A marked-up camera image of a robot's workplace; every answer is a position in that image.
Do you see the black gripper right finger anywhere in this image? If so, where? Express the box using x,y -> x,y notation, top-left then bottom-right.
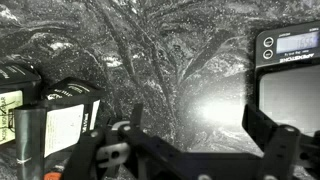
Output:
259,125 -> 300,180

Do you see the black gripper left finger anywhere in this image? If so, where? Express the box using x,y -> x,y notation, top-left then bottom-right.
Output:
61,130 -> 104,180

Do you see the black coffee bag white label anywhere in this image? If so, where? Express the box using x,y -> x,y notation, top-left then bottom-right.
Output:
42,77 -> 103,157

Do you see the black digital kitchen scale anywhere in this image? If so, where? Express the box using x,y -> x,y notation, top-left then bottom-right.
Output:
255,21 -> 320,135

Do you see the black coffee bag yellow label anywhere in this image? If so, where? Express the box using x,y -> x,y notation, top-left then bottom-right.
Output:
0,63 -> 42,145

